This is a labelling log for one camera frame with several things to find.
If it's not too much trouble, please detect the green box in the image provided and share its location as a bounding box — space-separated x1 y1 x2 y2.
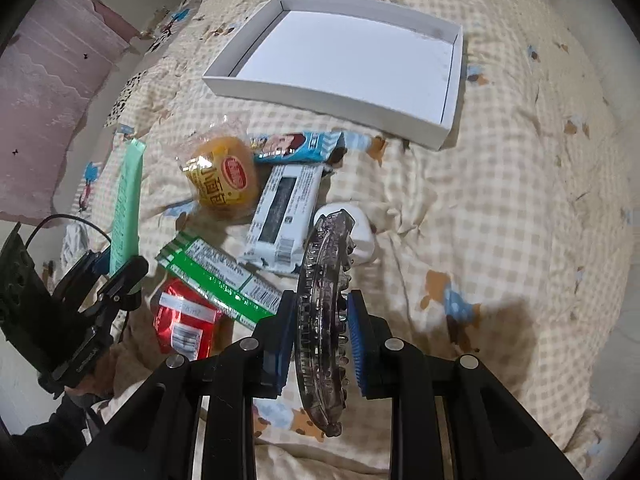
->
156 232 285 331

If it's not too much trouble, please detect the white and black snack packet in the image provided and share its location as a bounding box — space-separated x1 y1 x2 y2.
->
237 162 333 275

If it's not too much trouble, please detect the pink curtain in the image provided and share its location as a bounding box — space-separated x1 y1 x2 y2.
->
0 0 142 221

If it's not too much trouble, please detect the black cable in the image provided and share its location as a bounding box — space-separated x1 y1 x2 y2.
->
22 214 113 251

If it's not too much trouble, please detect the red snack packet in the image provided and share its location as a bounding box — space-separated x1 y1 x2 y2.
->
151 279 223 361

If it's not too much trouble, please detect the small white case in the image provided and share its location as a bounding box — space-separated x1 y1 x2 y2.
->
312 201 377 266

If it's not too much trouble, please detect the blue striped snack packet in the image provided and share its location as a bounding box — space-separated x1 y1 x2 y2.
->
248 130 373 165

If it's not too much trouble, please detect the dark transparent hair claw clip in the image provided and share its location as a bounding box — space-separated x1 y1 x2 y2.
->
291 210 357 436

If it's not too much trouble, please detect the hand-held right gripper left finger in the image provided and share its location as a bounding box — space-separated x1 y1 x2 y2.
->
65 289 301 480

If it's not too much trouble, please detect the person's left forearm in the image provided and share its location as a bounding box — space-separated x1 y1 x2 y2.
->
0 390 108 480

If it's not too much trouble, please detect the mint green tube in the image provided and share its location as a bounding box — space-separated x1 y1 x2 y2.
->
107 139 147 275

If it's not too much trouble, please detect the packaged round bread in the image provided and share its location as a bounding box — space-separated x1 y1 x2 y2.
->
175 115 261 221

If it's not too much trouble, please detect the cartoon printed bedsheet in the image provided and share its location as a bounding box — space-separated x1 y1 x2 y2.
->
75 2 193 216

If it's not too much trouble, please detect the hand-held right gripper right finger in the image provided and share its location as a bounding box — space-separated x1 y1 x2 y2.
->
347 289 586 480

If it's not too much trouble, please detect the black spotted white cloth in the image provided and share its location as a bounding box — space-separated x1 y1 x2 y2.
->
103 77 138 128

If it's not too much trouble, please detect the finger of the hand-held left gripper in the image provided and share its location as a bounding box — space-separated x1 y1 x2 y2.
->
52 249 112 311
82 255 150 318

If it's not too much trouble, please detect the white cardboard box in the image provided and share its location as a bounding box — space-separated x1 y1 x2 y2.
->
202 0 465 152

